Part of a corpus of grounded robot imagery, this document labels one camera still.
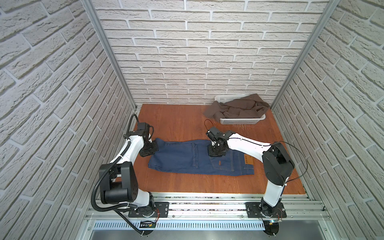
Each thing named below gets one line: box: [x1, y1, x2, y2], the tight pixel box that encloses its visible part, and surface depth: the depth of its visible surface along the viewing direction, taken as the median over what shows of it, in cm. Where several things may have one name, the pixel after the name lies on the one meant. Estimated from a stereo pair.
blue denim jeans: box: [148, 138, 255, 176], surface depth 89 cm
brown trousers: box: [203, 93, 270, 122], surface depth 112 cm
